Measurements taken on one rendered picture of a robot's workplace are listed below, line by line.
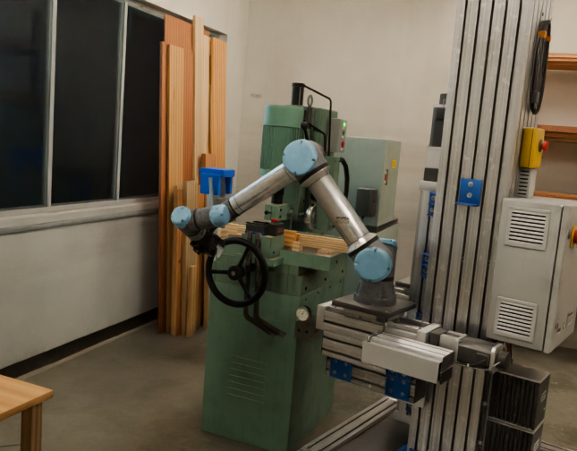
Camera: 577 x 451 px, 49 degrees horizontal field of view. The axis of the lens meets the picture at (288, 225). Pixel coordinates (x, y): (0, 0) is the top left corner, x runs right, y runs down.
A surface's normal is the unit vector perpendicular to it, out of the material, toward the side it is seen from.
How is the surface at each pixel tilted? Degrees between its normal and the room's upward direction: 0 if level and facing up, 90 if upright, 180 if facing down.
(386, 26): 90
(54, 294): 90
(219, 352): 90
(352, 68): 90
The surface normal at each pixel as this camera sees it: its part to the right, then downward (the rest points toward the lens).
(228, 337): -0.41, 0.09
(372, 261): -0.18, 0.22
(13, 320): 0.93, 0.12
